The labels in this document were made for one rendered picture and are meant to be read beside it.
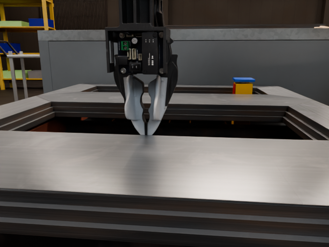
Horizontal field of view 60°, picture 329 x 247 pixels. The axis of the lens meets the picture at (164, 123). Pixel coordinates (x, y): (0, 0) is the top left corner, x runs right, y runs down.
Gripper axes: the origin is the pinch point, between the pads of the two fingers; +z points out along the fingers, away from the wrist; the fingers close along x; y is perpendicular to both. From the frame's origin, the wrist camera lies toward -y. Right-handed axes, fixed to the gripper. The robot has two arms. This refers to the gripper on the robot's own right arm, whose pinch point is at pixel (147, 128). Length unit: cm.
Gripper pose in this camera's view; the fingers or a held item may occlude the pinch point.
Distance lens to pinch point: 42.6
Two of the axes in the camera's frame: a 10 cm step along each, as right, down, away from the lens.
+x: 9.9, 0.3, -1.0
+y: -1.1, 2.4, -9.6
